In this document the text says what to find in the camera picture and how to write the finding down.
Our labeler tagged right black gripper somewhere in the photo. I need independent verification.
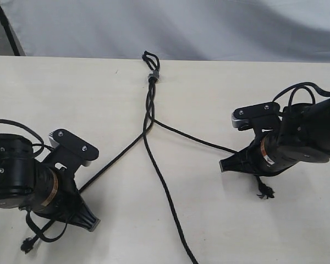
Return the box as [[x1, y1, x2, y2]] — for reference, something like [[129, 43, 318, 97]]
[[219, 137, 283, 176]]

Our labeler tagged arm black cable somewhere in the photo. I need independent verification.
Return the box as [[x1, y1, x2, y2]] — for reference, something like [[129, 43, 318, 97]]
[[0, 118, 69, 243], [273, 81, 330, 111]]

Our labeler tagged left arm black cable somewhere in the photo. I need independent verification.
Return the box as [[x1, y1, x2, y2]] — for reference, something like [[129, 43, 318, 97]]
[[0, 118, 69, 243]]

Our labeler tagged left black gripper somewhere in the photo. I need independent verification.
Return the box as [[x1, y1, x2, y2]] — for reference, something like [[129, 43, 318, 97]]
[[43, 164, 100, 232]]

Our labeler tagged grey backdrop cloth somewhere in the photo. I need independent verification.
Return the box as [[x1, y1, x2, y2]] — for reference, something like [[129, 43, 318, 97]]
[[0, 1, 330, 63]]

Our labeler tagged grey metal cable clamp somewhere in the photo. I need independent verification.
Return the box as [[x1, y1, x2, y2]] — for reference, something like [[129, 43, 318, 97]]
[[148, 70, 160, 84]]

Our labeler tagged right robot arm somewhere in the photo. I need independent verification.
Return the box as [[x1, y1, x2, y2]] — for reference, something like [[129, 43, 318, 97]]
[[219, 82, 330, 177]]

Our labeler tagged black rope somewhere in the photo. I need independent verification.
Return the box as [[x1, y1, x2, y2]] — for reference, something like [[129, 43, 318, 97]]
[[20, 82, 157, 254], [145, 82, 276, 200], [142, 82, 200, 264]]

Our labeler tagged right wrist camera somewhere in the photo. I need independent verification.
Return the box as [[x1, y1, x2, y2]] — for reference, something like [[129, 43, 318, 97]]
[[232, 102, 281, 136]]

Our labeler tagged black backdrop stand pole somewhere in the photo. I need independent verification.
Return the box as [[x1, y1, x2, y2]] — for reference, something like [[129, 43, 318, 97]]
[[0, 5, 20, 56]]

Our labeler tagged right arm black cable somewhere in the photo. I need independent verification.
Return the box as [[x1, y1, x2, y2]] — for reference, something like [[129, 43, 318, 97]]
[[273, 81, 330, 111]]

